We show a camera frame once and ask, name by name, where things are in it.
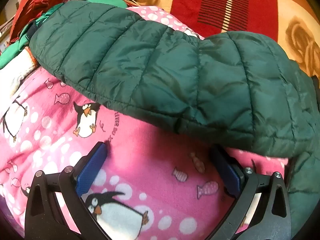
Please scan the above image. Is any red and cream rose blanket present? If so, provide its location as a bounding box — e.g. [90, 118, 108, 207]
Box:
[135, 0, 320, 78]

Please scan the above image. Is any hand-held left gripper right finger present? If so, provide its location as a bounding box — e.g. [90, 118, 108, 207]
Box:
[205, 144, 292, 240]

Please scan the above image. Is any dark green quilted jacket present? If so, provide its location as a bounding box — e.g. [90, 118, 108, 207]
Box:
[29, 0, 320, 238]

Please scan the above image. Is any pink penguin print blanket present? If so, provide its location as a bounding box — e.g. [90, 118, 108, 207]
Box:
[0, 6, 290, 240]

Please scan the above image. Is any white cloth with orange trim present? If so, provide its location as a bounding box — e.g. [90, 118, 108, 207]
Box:
[0, 47, 38, 110]

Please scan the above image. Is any red cloth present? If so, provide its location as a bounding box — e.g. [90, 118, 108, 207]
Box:
[10, 0, 140, 45]

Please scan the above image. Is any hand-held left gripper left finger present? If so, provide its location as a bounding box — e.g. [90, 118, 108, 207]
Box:
[24, 141, 113, 240]

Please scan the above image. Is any bright green garment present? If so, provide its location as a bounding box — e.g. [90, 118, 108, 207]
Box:
[0, 0, 129, 68]

